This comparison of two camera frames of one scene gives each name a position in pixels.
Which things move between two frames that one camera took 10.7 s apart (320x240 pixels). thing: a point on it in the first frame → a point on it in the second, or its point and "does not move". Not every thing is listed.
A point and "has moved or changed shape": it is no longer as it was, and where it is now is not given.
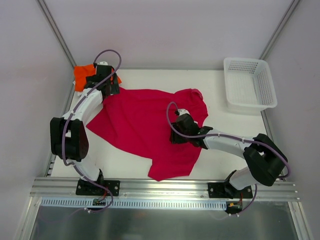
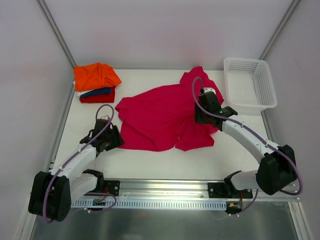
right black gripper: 176,137 → 200,116
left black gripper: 114,83 → 114,139
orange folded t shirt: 80,72 does not move
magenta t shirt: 136,121 has moved or changed shape
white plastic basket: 248,84 does not move
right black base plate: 226,190 does not move
